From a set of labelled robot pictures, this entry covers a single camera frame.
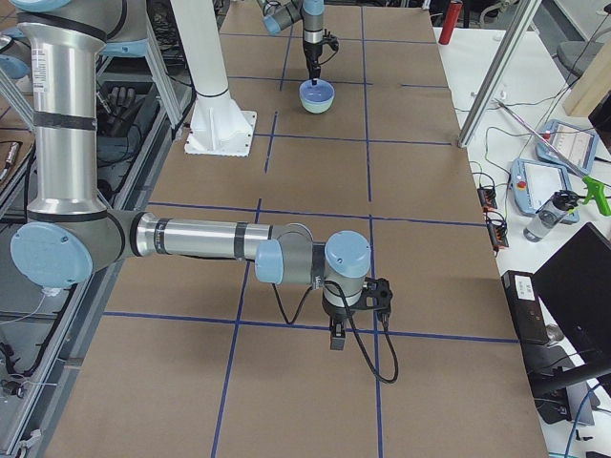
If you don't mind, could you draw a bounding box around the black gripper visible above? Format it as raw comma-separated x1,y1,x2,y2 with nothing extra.
303,41,323,86
322,285,364,351

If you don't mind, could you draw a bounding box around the far blue teach pendant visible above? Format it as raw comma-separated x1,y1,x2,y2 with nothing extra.
541,119,600,175

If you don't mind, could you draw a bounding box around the green bowl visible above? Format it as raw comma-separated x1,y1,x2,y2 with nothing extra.
300,93,334,115

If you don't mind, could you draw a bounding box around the near blue teach pendant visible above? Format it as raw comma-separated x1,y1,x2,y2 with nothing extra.
510,158,572,217

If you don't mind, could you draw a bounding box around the black computer box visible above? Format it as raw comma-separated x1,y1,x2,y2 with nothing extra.
501,270,548,345

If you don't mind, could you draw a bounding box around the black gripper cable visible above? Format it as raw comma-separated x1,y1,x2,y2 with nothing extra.
271,281,400,384

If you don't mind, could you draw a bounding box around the blue teach pendant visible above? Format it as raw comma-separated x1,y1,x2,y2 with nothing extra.
510,158,572,217
541,119,600,175

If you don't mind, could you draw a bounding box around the clear water bottle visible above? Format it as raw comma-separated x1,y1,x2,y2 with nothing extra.
522,190,579,242

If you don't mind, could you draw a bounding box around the orange black connector block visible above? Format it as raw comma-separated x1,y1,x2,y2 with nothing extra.
477,186,497,211
486,217,509,253

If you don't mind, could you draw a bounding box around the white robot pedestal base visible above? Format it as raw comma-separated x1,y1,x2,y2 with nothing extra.
171,0,257,157

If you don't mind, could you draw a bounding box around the green handled reacher grabber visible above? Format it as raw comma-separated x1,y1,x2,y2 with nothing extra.
495,99,610,217

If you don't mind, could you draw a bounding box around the black monitor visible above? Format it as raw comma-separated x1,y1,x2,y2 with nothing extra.
529,222,610,397

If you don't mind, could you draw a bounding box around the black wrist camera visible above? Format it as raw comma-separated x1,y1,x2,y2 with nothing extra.
354,278,393,322
320,29,340,66

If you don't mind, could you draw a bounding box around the aluminium frame post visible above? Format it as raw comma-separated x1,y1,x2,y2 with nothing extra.
457,0,542,148

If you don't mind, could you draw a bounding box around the red bottle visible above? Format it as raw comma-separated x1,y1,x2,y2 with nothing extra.
438,0,463,46

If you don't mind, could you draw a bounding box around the blue bowl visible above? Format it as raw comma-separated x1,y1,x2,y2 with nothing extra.
299,79,335,114

